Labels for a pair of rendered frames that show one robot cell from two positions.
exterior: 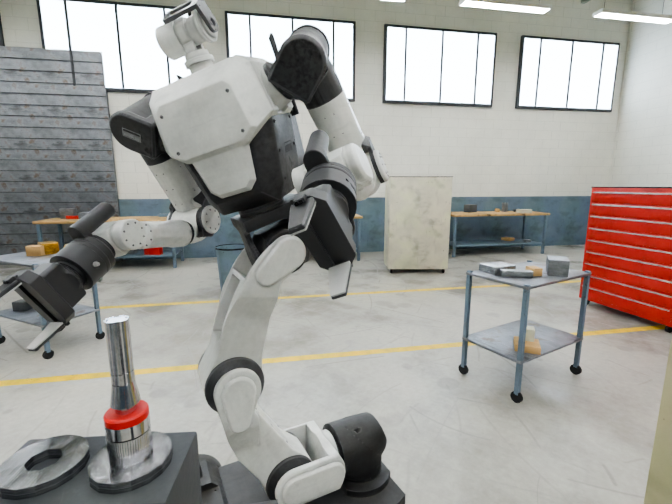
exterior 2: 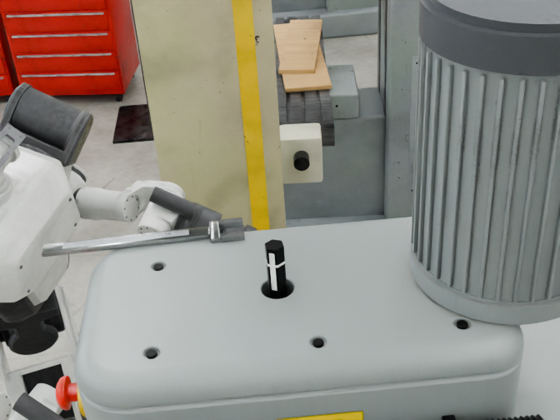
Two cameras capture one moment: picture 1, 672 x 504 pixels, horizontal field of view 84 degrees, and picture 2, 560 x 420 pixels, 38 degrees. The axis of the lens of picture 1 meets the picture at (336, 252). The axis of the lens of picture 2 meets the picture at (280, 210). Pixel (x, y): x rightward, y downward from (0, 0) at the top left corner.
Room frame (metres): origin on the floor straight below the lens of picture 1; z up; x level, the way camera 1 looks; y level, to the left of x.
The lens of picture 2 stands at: (0.20, 1.42, 2.47)
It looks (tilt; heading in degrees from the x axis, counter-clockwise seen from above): 34 degrees down; 279
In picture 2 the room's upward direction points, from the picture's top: 4 degrees counter-clockwise
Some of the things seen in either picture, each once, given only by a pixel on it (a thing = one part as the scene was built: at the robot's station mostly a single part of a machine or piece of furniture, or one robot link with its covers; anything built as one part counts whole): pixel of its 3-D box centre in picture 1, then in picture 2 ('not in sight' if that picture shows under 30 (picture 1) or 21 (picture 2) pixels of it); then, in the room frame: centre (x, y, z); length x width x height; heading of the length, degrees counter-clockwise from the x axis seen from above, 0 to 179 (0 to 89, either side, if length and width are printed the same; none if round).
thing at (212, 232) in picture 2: not in sight; (143, 239); (0.48, 0.64, 1.89); 0.24 x 0.04 x 0.01; 13
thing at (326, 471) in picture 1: (299, 461); not in sight; (0.98, 0.11, 0.68); 0.21 x 0.20 x 0.13; 118
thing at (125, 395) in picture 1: (121, 365); not in sight; (0.40, 0.25, 1.28); 0.03 x 0.03 x 0.11
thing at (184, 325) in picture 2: not in sight; (294, 340); (0.30, 0.72, 1.81); 0.47 x 0.26 x 0.16; 11
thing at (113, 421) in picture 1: (126, 413); not in sight; (0.40, 0.25, 1.22); 0.05 x 0.05 x 0.01
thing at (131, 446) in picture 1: (129, 436); not in sight; (0.40, 0.25, 1.19); 0.05 x 0.05 x 0.05
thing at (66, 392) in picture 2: not in sight; (71, 392); (0.56, 0.77, 1.76); 0.04 x 0.03 x 0.04; 101
